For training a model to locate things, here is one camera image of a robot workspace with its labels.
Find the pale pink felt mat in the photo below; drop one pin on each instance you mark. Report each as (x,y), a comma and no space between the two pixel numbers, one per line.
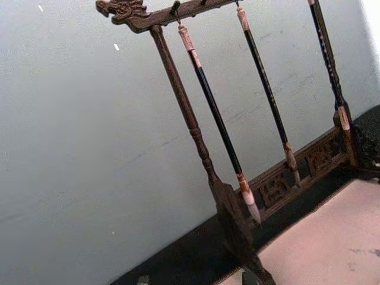
(320,237)

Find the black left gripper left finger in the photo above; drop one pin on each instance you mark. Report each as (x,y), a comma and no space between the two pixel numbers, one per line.
(144,280)

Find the large black calligraphy brush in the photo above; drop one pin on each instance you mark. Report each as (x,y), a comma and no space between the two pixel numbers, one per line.
(214,110)

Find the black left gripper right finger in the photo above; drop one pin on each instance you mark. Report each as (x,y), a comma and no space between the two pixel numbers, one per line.
(248,279)

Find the carved dark wooden brush rack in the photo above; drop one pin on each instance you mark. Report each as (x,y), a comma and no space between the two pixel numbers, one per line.
(180,98)

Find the thin black calligraphy brush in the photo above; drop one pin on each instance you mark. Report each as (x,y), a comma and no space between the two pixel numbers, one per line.
(267,89)

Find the black speckled calligraphy brush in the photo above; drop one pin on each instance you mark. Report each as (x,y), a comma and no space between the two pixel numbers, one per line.
(326,56)

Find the plain pale wall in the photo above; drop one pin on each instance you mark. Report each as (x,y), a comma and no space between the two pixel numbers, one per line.
(74,118)

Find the black table cloth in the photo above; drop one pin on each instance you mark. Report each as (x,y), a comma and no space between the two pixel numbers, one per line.
(193,252)

